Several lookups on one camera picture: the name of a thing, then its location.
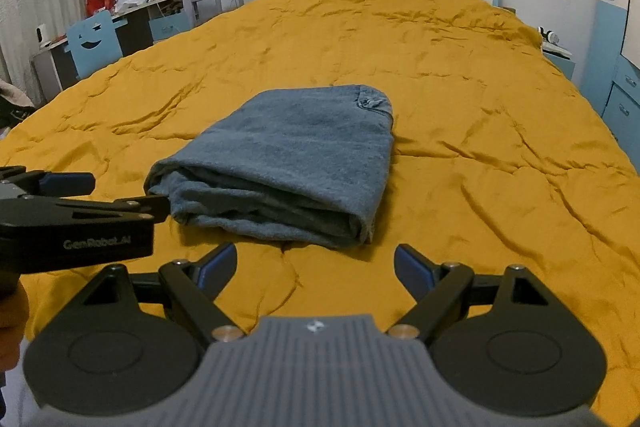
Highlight person's left hand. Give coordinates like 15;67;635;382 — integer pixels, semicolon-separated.
0;279;27;371

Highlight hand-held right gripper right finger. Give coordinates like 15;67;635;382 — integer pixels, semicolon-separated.
387;244;551;343

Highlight dark clothes pile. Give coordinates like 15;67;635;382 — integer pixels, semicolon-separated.
0;78;37;134

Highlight yellow blanket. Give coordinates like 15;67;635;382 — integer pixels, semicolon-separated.
0;0;640;427

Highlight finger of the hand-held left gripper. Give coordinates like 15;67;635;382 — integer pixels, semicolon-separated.
50;194;171;225
0;165;96;198

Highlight white and blue nightstand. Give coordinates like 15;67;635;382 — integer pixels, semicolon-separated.
541;48;577;82

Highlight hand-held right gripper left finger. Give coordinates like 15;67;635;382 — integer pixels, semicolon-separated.
81;242;246;343

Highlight blue and white wardrobe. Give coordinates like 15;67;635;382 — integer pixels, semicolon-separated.
579;0;640;150

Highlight desk with blue drawer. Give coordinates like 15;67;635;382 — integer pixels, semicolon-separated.
31;0;196;94

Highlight blue smiley-face chair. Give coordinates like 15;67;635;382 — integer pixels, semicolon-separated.
65;10;124;80

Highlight blue denim pants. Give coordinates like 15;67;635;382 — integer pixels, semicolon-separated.
145;85;395;250

